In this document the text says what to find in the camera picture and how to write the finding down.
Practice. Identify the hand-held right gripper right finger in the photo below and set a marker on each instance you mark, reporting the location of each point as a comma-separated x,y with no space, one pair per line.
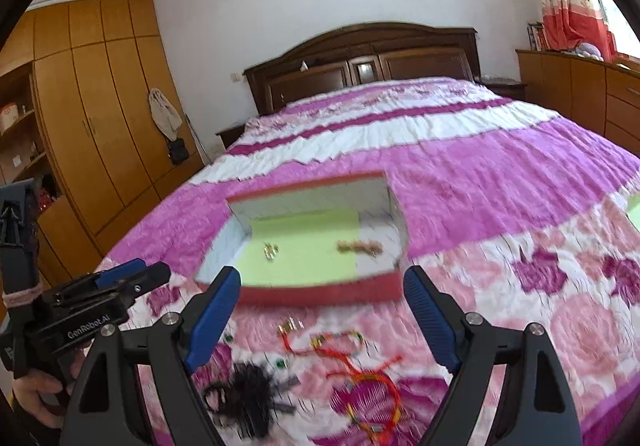
431,318

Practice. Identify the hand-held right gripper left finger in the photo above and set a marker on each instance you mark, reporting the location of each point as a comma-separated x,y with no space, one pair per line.
216,318

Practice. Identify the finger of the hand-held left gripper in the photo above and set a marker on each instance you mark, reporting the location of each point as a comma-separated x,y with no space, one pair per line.
122,271
150,278

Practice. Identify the gold hair clip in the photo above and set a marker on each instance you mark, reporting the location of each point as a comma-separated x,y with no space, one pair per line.
291,325

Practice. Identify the person's left hand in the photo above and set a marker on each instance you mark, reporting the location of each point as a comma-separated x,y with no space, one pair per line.
37,398

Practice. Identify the gold earrings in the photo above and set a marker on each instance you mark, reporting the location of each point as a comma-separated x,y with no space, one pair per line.
270,252

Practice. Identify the light green paper liner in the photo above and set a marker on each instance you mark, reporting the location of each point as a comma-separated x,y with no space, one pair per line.
300,251

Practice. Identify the red shelf clutter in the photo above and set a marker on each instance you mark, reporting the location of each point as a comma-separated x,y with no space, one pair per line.
45,196

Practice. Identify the metal hair pin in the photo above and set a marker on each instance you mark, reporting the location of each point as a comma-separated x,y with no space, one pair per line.
286,408

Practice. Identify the small black bag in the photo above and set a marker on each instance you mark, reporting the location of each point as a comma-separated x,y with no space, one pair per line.
178,152

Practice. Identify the pink floral bedspread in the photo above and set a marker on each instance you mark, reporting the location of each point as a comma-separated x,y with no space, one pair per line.
475,186

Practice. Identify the thin leaning pole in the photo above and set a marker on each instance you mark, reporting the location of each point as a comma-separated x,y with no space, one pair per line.
196,136

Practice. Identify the wooden wardrobe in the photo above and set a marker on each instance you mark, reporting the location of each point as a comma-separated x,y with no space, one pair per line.
100,116

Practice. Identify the beige cloth bag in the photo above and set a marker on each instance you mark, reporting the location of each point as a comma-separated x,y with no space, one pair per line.
164,113

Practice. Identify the dark wooden nightstand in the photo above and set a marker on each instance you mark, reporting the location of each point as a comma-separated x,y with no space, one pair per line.
505,88
231,135

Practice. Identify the white shelf box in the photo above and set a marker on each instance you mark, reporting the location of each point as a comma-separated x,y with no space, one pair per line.
7,118

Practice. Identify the light green sheet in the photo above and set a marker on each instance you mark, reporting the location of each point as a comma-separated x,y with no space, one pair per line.
634,213

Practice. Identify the dark wooden headboard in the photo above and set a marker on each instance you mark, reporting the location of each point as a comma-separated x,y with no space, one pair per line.
365,61

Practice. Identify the wooden sideboard cabinet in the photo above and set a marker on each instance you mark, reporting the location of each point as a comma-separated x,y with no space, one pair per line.
575,86

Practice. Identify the row of books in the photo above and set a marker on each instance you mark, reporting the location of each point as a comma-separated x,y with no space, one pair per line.
536,37

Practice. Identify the grey plush toy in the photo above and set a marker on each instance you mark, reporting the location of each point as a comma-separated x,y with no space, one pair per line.
591,51

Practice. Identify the window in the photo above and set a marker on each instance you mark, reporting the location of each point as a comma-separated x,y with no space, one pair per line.
620,21

